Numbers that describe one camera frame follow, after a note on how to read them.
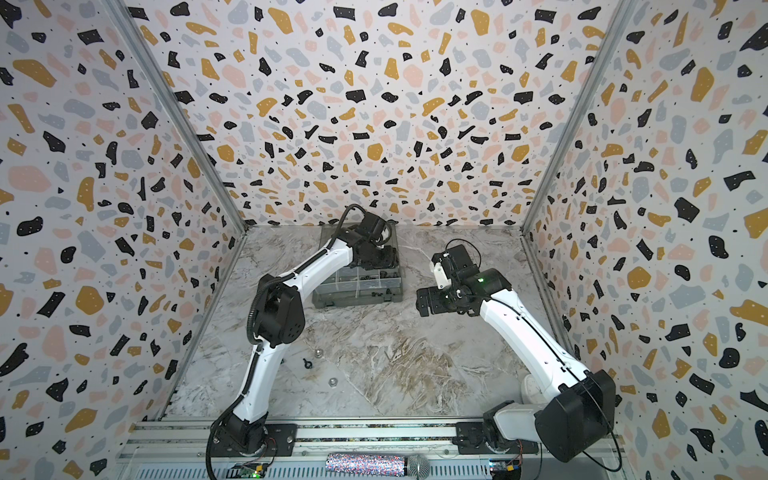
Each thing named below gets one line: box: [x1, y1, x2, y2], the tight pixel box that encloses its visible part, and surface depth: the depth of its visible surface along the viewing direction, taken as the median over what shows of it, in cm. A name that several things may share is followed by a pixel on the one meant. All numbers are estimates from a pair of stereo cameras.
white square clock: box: [521, 374, 543, 405], surface depth 80 cm
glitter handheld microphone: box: [325, 453, 431, 480], surface depth 69 cm
